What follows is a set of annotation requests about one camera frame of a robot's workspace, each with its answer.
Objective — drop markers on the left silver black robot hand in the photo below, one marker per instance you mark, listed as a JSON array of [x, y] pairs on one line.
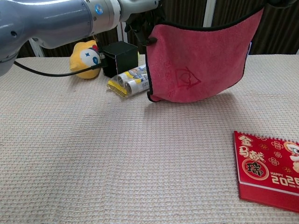
[[140, 11]]

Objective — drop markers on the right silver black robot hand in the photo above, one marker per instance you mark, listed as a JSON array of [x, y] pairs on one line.
[[282, 3]]

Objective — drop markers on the pink and black cloth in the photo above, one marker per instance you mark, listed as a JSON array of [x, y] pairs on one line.
[[198, 58]]

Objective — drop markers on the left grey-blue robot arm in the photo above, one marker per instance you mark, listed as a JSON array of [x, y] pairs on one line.
[[46, 21]]

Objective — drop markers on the black cube box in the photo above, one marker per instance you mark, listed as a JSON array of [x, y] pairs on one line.
[[123, 58]]

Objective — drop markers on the pale blue tissue pack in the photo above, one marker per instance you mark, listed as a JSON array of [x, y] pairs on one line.
[[250, 49]]

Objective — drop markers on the white yellow trash bag pack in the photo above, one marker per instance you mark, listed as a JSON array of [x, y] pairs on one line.
[[133, 81]]

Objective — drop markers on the yellow plush toy with face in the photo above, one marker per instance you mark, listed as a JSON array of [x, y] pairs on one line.
[[79, 70]]

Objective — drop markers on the beige woven tablecloth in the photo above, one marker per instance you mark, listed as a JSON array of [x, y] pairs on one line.
[[93, 151]]

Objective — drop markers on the red 2026 desk calendar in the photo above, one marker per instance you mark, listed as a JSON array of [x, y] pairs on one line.
[[257, 186]]

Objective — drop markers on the silver partition post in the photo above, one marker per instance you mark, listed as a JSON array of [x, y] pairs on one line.
[[36, 47], [121, 32], [209, 14]]

